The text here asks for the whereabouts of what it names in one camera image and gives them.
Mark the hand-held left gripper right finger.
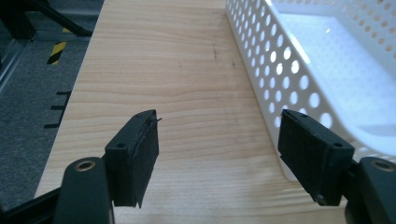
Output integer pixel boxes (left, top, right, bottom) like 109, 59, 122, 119
277, 108, 356, 207

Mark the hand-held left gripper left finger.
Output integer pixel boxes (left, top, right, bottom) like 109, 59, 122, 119
104, 108, 163, 209

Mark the white perforated plastic basket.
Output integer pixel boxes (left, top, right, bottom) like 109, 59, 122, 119
224, 0, 396, 183

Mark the yellow black striped floor tape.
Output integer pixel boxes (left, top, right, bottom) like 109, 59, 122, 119
46, 27, 72, 66

